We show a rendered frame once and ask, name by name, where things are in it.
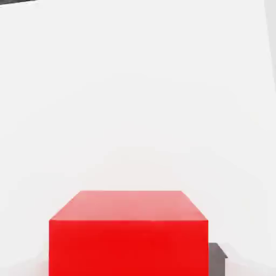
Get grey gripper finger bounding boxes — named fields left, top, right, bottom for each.
left=208, top=242, right=246, bottom=276

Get small red cube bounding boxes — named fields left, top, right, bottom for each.
left=48, top=190, right=209, bottom=276

